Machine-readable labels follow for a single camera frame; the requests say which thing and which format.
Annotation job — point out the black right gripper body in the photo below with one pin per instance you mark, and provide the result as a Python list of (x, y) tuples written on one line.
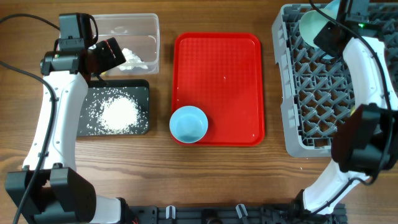
[(323, 38)]

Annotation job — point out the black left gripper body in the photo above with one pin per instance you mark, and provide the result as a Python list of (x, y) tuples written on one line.
[(115, 53)]

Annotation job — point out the mint green bowl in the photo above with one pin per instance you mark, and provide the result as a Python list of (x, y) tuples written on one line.
[(311, 23)]

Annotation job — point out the light blue plate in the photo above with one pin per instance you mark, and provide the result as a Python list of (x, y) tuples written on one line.
[(330, 10)]

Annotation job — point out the white napkin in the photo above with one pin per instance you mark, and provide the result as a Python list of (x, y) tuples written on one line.
[(132, 61)]

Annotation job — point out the pile of white rice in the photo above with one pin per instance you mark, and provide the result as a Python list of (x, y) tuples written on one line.
[(118, 115)]

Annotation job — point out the light blue bowl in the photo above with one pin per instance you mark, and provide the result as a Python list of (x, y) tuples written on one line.
[(188, 124)]

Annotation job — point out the red snack wrapper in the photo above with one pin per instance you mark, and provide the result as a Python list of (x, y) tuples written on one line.
[(111, 50)]

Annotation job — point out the yellow plastic cup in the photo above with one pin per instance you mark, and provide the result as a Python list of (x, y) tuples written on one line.
[(353, 109)]

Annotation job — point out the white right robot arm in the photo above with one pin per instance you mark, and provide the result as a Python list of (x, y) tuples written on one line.
[(366, 143)]

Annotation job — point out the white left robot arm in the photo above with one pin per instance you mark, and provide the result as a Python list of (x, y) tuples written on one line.
[(48, 189)]

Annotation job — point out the grey dishwasher rack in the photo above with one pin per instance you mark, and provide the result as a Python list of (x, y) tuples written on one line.
[(318, 95)]

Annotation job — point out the clear plastic bin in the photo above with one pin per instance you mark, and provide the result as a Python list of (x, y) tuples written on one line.
[(139, 33)]

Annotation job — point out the black plastic tray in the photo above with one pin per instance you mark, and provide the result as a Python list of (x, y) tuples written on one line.
[(144, 90)]

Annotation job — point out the red serving tray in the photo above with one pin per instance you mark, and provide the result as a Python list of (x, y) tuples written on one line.
[(221, 74)]

